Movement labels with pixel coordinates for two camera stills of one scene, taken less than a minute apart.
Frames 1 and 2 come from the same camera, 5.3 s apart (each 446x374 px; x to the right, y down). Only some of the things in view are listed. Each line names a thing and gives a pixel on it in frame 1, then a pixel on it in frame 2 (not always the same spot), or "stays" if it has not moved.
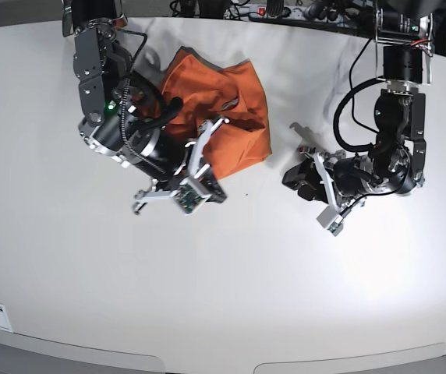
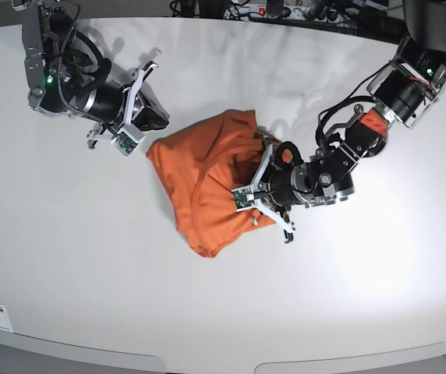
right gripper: x=352 y=175 to x=284 y=185
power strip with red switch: x=302 y=13 stays
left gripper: x=163 y=156 to x=108 y=103
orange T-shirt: x=194 y=91 to x=201 y=164
